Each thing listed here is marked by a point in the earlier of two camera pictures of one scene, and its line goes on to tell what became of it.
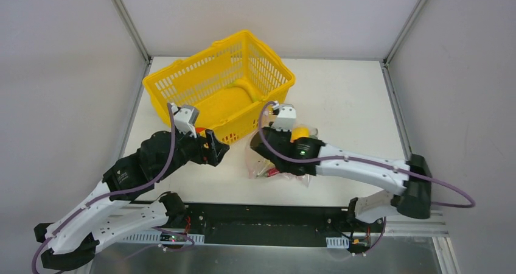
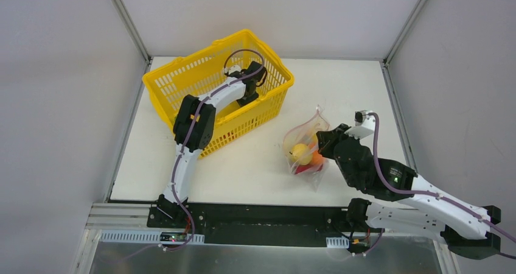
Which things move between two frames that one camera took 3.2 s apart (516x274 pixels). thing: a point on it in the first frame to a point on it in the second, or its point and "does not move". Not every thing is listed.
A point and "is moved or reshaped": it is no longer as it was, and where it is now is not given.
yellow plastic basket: [229, 83] does not move
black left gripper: [209, 148] to [247, 98]
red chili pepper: [272, 171] is moved or reshaped
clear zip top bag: [258, 163] is moved or reshaped
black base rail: [274, 224] does not move
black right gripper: [265, 144] to [328, 142]
